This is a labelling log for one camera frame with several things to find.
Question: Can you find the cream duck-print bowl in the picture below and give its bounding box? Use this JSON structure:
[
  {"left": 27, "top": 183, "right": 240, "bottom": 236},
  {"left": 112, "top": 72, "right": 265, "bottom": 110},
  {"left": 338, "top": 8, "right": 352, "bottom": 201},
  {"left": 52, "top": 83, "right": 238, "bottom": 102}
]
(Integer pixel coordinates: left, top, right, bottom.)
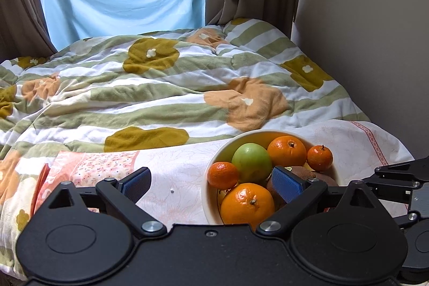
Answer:
[{"left": 201, "top": 128, "right": 344, "bottom": 225}]

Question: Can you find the kiwi with green sticker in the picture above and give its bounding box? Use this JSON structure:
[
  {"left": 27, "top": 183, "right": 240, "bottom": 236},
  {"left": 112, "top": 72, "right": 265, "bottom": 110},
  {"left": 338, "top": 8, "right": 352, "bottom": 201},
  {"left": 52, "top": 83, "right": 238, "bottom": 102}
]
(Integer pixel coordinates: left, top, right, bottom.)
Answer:
[{"left": 266, "top": 166, "right": 338, "bottom": 210}]

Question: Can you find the small mandarin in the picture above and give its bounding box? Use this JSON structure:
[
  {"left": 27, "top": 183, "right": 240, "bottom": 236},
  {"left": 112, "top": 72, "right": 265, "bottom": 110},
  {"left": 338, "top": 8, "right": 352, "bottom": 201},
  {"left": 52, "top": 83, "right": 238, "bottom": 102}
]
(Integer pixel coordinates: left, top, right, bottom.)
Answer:
[
  {"left": 307, "top": 144, "right": 334, "bottom": 172},
  {"left": 206, "top": 162, "right": 239, "bottom": 190}
]

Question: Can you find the brown left curtain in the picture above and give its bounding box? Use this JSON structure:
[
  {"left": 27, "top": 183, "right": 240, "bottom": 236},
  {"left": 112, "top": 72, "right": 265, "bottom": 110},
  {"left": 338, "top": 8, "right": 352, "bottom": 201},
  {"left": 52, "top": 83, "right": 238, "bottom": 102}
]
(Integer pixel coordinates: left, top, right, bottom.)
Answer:
[{"left": 1, "top": 0, "right": 57, "bottom": 61}]

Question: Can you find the green striped floral duvet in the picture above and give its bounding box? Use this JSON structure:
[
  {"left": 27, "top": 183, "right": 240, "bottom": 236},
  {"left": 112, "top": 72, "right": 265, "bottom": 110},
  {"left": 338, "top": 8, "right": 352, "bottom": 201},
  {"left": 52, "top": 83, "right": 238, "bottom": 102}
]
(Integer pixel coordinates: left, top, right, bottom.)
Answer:
[{"left": 1, "top": 18, "right": 366, "bottom": 280}]

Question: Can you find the floral pink white cloth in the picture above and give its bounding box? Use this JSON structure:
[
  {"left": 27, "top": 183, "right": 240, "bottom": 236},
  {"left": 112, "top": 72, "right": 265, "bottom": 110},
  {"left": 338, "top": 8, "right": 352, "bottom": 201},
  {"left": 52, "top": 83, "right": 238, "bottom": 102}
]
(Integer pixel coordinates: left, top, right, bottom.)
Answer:
[{"left": 35, "top": 120, "right": 413, "bottom": 226}]

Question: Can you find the large orange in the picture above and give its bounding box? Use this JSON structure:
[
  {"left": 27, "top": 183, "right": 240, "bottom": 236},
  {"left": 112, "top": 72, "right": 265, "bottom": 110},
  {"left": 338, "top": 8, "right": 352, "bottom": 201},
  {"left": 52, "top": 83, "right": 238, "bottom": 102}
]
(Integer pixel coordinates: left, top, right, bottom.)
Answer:
[{"left": 220, "top": 183, "right": 275, "bottom": 230}]

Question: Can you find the green apple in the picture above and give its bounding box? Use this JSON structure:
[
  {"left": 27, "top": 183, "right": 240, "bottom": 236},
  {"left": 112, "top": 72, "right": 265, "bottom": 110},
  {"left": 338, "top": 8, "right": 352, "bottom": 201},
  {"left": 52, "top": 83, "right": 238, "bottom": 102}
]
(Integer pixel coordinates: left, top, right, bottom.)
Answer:
[{"left": 231, "top": 143, "right": 273, "bottom": 183}]

